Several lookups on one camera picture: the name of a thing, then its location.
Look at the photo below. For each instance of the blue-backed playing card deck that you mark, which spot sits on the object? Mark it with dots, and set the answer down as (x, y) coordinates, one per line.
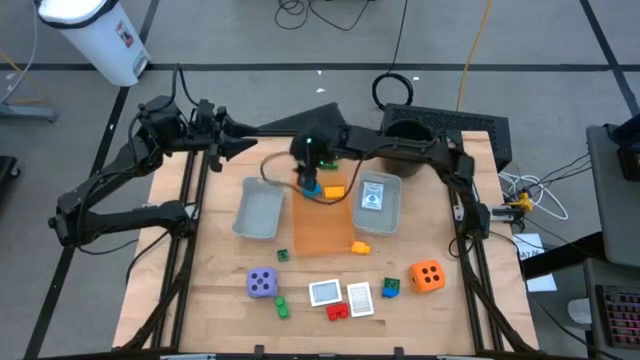
(372, 196)

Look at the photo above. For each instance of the grey desk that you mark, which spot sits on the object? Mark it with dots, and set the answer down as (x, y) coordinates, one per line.
(615, 210)
(595, 277)

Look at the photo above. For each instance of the white trash can black liner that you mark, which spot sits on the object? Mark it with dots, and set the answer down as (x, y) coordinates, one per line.
(100, 40)

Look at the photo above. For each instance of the bright green toy brick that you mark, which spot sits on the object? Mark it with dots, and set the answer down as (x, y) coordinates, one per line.
(330, 165)

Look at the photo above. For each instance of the grey plastic bin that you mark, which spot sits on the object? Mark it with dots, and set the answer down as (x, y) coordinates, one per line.
(392, 220)
(257, 210)

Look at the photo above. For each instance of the black keyboard pink keys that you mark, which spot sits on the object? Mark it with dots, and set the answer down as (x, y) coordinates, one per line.
(620, 315)

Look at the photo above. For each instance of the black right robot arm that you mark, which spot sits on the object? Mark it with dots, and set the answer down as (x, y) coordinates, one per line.
(400, 142)

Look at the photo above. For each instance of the orange translucent plastic bin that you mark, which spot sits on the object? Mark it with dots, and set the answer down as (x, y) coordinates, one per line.
(320, 225)

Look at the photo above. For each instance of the black round bucket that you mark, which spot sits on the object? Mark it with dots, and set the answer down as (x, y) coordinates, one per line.
(407, 167)

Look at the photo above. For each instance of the small dark green brick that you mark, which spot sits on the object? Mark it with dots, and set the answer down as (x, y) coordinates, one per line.
(282, 255)

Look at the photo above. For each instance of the long yellow toy brick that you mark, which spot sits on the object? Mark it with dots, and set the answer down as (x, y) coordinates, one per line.
(334, 192)

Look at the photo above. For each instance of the black desk beam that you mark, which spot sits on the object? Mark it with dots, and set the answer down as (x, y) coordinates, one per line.
(560, 257)

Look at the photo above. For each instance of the white paper sheet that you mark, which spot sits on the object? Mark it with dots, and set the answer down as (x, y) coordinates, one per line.
(529, 246)
(542, 283)

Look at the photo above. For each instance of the black desk device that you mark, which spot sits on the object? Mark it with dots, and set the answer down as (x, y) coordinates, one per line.
(630, 160)

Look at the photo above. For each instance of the light green two-stud brick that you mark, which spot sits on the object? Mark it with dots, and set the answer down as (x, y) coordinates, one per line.
(282, 307)

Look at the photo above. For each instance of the red two-stud toy brick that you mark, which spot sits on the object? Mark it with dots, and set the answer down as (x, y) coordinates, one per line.
(337, 311)

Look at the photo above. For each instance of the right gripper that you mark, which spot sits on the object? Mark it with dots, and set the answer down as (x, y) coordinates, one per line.
(312, 150)

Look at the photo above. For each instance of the grey table foot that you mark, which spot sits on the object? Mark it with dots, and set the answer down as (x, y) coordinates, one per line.
(27, 112)

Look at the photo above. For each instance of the black aluminium table frame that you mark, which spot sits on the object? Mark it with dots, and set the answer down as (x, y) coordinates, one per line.
(275, 134)

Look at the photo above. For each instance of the black caster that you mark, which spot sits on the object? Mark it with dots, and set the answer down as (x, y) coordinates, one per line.
(7, 170)

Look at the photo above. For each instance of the purple foam die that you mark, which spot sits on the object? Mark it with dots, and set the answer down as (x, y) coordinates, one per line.
(262, 283)

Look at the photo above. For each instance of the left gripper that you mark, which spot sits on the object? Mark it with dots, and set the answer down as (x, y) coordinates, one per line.
(207, 125)

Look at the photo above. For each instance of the blue rounded toy brick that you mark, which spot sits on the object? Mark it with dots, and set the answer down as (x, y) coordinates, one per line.
(312, 192)

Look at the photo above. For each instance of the orange foam die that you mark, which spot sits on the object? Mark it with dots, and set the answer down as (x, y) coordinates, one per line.
(426, 276)

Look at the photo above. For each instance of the blue flat toy brick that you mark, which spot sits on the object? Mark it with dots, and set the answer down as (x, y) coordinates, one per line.
(389, 293)

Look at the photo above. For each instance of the white computer mouse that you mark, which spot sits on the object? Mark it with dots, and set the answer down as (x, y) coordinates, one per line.
(580, 310)

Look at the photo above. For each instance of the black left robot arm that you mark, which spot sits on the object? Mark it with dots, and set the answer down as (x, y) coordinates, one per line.
(100, 176)

